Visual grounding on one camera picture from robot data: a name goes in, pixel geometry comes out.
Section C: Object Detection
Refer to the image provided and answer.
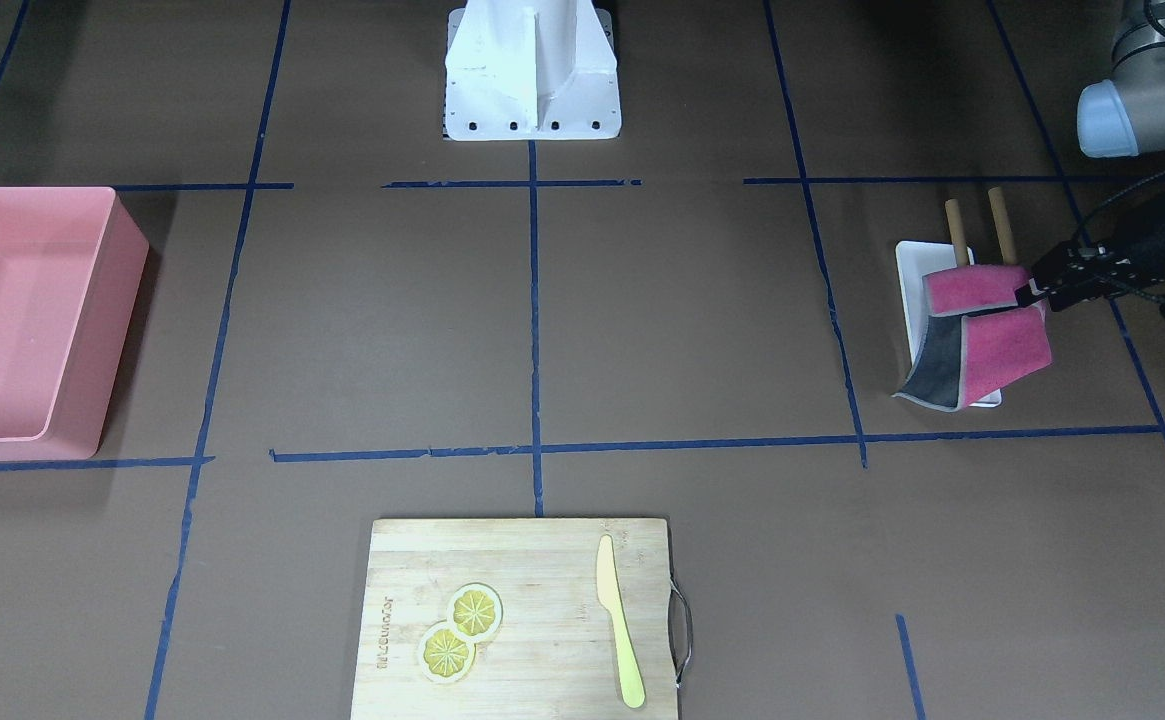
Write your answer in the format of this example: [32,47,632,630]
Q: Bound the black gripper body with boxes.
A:
[1029,192,1165,315]

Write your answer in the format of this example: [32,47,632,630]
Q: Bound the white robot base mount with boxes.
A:
[442,1,623,142]

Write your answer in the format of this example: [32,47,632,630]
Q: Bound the lemon slice upper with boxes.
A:
[449,583,504,644]

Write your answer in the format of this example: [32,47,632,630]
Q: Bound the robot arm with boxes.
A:
[1015,1,1165,319]

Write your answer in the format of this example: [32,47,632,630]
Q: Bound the white rectangular tray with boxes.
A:
[896,241,1014,412]

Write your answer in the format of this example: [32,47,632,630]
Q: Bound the lemon slice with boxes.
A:
[449,583,504,644]
[416,623,478,684]

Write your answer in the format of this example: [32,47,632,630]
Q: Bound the pink and grey cloth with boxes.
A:
[894,264,1053,412]

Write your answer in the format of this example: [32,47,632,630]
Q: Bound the wooden rack rod inner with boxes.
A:
[944,199,970,268]

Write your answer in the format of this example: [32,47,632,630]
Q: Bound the yellow plastic knife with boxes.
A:
[595,534,647,708]

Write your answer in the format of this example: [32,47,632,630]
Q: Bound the wooden cutting board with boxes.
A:
[350,518,682,719]

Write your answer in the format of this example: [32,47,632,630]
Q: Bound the pink plastic bin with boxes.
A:
[0,186,149,463]

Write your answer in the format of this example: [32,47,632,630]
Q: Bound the lemon slice lower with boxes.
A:
[416,623,478,684]

